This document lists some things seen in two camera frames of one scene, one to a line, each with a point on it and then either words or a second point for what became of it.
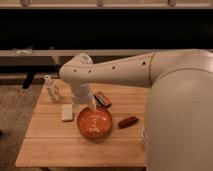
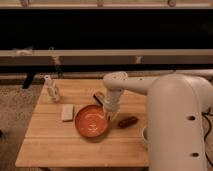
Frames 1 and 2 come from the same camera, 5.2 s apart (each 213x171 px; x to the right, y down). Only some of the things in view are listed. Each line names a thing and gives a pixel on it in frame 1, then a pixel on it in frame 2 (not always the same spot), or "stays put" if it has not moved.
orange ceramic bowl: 94,124 stays put
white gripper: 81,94 -> 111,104
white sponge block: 67,112 stays put
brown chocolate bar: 127,122 stays put
